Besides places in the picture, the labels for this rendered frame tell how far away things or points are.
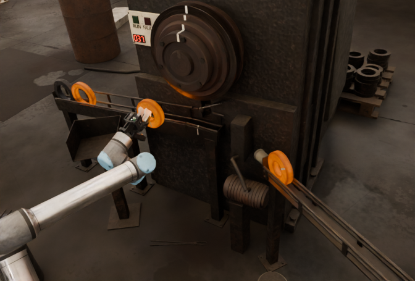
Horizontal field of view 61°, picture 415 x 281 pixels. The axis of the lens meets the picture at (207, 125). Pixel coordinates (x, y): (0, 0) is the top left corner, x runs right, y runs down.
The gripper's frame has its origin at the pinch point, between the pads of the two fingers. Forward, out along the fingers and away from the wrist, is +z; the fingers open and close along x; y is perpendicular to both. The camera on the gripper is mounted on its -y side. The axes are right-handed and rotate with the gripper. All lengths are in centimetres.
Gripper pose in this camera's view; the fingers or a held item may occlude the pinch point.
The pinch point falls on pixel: (149, 110)
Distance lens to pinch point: 182.1
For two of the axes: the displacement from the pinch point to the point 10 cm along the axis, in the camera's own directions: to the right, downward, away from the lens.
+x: -8.6, -2.4, 4.4
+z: 4.6, -7.3, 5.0
